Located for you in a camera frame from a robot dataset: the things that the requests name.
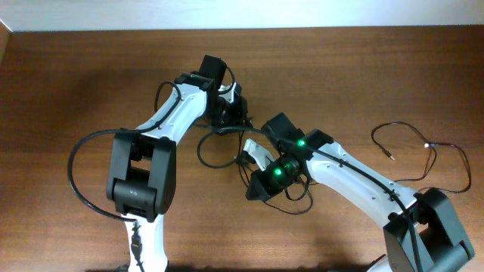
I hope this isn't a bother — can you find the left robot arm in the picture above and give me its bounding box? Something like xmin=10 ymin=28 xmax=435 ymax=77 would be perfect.
xmin=106 ymin=55 xmax=251 ymax=271

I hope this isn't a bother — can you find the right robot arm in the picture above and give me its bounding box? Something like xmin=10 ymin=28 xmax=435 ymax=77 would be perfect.
xmin=243 ymin=113 xmax=475 ymax=271

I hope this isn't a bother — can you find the thin black cable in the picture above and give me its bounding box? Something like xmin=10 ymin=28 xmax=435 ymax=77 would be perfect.
xmin=370 ymin=121 xmax=473 ymax=194

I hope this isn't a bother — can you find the black cable bundle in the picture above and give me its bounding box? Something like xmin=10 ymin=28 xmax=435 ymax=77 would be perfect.
xmin=196 ymin=120 xmax=315 ymax=215

